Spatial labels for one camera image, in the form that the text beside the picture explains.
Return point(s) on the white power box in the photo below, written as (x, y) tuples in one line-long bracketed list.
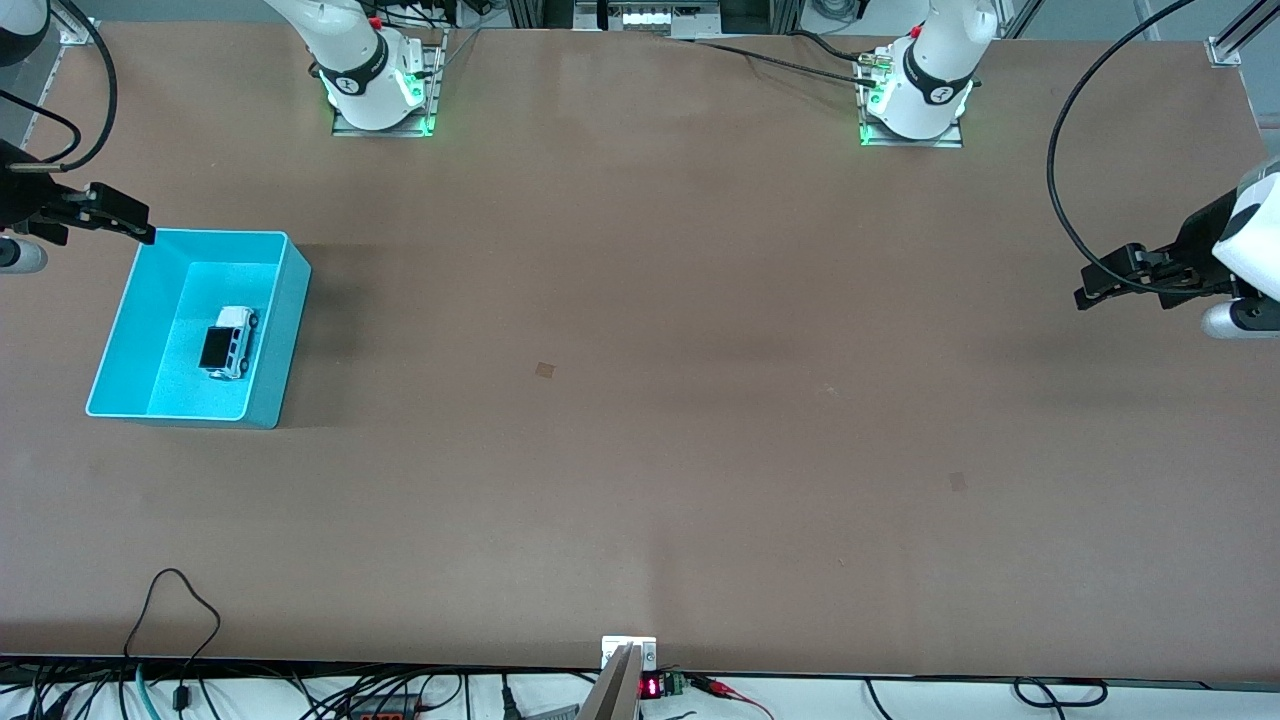
[(650, 18)]

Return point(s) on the orange terminal block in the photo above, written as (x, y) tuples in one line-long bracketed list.
[(385, 714)]

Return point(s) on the grey adapter block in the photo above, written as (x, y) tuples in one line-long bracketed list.
[(550, 713)]

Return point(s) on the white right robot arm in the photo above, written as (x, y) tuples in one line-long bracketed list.
[(355, 50)]

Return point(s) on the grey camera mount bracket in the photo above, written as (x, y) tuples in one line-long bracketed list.
[(615, 690)]

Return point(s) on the turquoise plastic bin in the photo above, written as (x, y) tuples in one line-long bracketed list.
[(150, 330)]

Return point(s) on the white toy jeep black roof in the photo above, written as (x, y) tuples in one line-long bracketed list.
[(228, 345)]

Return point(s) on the aluminium frame profile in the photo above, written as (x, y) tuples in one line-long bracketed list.
[(78, 28), (1225, 48)]

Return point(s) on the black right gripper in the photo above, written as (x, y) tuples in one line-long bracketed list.
[(22, 198)]

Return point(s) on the red LED display module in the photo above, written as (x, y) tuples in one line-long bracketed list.
[(652, 688)]

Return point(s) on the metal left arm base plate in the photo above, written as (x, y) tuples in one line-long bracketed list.
[(950, 143)]

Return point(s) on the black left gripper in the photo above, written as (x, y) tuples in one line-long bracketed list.
[(1198, 240)]

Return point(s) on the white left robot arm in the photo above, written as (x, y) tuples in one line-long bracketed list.
[(935, 70)]

